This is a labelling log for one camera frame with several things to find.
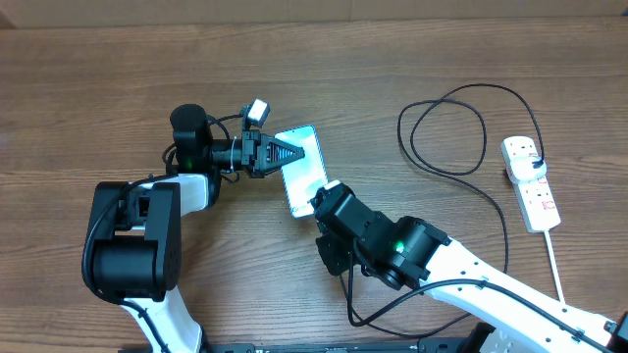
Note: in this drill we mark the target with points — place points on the white charger plug adapter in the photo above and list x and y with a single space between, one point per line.
526 169

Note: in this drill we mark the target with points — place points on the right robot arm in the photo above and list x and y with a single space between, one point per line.
413 253

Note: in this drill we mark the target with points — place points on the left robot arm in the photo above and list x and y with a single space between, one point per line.
132 255

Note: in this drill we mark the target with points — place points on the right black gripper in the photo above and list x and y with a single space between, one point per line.
333 245

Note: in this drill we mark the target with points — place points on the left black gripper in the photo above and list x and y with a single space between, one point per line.
258 146

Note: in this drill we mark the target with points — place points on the blue Galaxy S24+ smartphone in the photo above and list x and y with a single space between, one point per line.
303 178

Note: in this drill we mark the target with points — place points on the white power strip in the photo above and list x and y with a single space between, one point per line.
535 200

